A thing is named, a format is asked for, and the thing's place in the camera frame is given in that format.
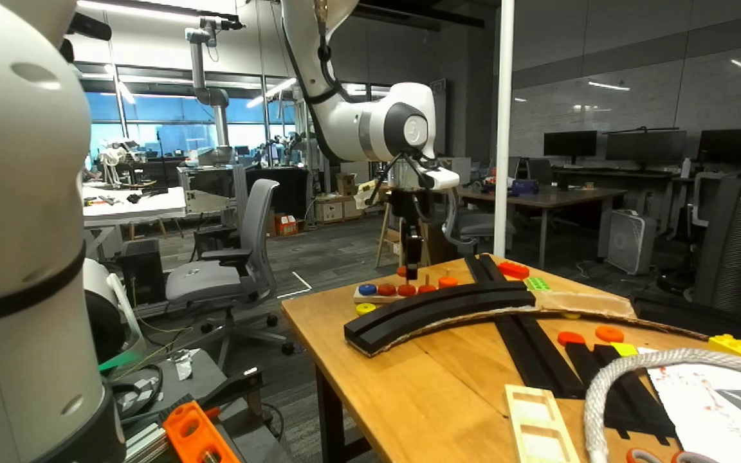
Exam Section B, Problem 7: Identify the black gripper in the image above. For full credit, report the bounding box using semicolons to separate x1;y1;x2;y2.
385;185;433;284

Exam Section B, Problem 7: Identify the wooden peg rack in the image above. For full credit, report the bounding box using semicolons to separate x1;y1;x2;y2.
352;271;468;305

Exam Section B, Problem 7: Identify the wooden stool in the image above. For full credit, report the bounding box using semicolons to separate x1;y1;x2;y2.
373;182;459;271

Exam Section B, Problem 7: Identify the curved black track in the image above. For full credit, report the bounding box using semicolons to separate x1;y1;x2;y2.
342;280;538;357

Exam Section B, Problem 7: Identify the cardboard box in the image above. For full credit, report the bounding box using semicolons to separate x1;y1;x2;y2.
312;194;366;226

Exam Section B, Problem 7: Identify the red toy brick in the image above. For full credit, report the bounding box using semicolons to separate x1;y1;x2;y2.
497;261;532;280

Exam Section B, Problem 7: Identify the small orange box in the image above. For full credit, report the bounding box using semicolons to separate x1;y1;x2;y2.
273;213;302;239

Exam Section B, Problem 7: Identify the grey office chair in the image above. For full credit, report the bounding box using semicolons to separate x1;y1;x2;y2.
163;179;298;357

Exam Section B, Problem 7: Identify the wooden office desk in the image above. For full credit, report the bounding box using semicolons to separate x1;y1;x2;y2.
459;185;629;271

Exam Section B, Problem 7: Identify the long straight black track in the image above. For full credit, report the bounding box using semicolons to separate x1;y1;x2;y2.
464;252;590;402

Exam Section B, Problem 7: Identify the beige curved board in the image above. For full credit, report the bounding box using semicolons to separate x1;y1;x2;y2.
529;288;640;321

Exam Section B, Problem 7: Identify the black table leg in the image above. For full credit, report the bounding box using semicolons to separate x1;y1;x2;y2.
315;366;349;463

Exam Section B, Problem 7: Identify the black computer monitor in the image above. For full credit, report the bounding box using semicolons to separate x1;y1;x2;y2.
698;126;741;171
603;126;690;171
544;130;599;163

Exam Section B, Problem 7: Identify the small white cylinder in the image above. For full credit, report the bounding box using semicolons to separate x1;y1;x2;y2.
172;347;199;386

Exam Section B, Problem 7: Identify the short black track piece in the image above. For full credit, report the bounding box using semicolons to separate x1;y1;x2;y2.
564;342;679;447

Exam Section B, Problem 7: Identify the white work table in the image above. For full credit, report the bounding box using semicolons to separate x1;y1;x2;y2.
83;182;190;233

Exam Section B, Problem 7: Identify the orange black bar clamp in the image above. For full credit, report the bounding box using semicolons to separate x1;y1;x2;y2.
163;399;239;463

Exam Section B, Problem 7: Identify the white paper sheet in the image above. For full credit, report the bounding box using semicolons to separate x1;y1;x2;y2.
644;363;741;463

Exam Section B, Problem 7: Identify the white frame pole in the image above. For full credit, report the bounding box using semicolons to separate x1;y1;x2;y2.
491;0;518;261

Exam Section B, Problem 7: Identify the white rope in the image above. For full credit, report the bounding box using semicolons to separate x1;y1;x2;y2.
582;346;741;463

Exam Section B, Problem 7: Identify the green cable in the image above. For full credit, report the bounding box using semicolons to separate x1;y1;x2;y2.
99;346;146;379

